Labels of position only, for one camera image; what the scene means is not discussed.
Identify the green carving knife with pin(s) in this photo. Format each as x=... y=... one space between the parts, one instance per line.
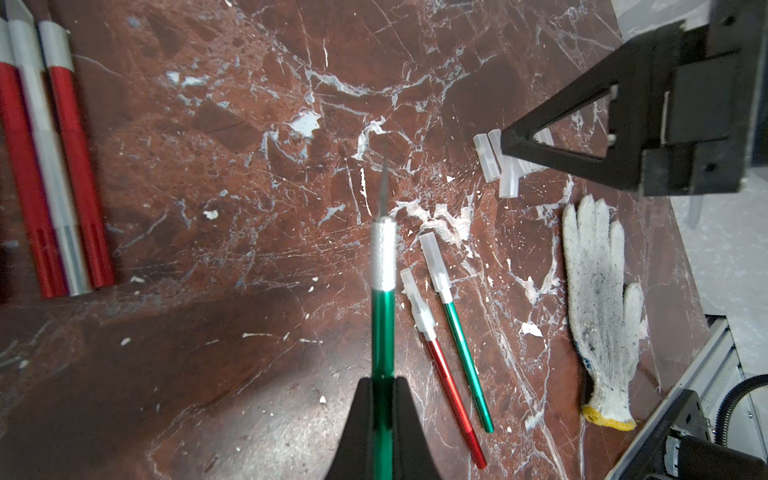
x=383 y=331
x=441 y=284

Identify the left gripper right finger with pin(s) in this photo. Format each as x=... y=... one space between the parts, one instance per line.
x=412 y=458

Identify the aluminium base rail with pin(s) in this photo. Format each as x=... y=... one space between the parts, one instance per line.
x=709 y=426

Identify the translucent protective cap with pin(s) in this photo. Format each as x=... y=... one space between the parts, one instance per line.
x=486 y=157
x=509 y=179
x=495 y=142

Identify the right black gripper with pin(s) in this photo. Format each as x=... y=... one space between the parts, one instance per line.
x=673 y=111

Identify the red carving knife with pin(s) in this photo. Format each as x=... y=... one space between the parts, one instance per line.
x=426 y=325
x=27 y=176
x=60 y=68

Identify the silver carving knife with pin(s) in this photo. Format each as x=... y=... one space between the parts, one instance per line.
x=28 y=58

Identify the white work glove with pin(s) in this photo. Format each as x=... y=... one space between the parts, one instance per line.
x=604 y=313

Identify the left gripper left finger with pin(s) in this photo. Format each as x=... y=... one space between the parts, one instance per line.
x=354 y=456

